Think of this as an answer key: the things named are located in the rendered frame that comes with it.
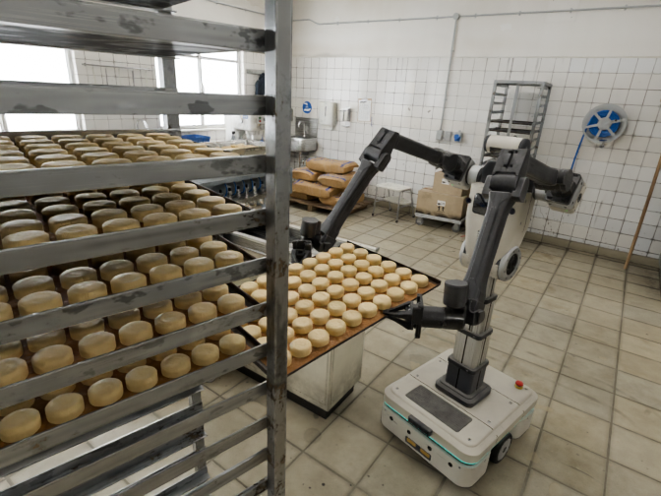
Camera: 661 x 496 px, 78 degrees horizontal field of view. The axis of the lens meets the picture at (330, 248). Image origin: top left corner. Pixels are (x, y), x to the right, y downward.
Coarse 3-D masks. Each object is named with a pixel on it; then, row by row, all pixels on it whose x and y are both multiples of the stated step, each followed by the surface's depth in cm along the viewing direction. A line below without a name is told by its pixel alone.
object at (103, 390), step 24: (216, 336) 83; (240, 336) 82; (144, 360) 74; (168, 360) 73; (192, 360) 76; (216, 360) 77; (96, 384) 67; (120, 384) 67; (144, 384) 68; (24, 408) 61; (48, 408) 61; (72, 408) 62; (96, 408) 64; (0, 432) 57; (24, 432) 58
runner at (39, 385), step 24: (240, 312) 73; (264, 312) 76; (168, 336) 65; (192, 336) 68; (96, 360) 58; (120, 360) 61; (24, 384) 53; (48, 384) 55; (72, 384) 57; (0, 408) 52
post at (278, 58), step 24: (288, 0) 58; (288, 24) 59; (288, 48) 60; (288, 72) 61; (288, 96) 62; (288, 120) 64; (288, 144) 65; (288, 168) 66; (288, 192) 68; (288, 216) 69; (288, 240) 71; (288, 264) 73
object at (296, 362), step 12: (384, 276) 127; (264, 288) 120; (420, 288) 120; (336, 300) 114; (372, 300) 114; (408, 300) 114; (252, 324) 104; (288, 324) 104; (360, 324) 104; (264, 336) 100; (300, 336) 100; (348, 336) 100; (288, 348) 96; (312, 348) 96; (324, 348) 95; (264, 360) 92; (300, 360) 92; (288, 372) 88
